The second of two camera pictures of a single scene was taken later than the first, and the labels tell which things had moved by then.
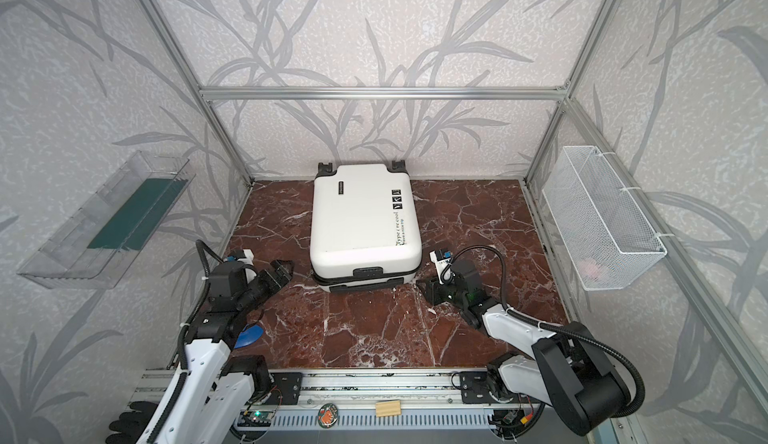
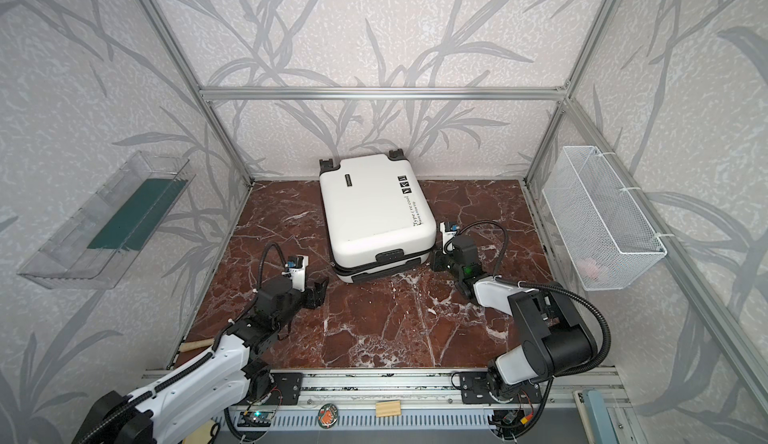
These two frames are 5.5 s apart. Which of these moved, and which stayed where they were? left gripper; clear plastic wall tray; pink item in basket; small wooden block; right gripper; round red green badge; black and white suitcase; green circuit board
Moved: left gripper; black and white suitcase; right gripper
Stayed: pink item in basket; green circuit board; round red green badge; small wooden block; clear plastic wall tray
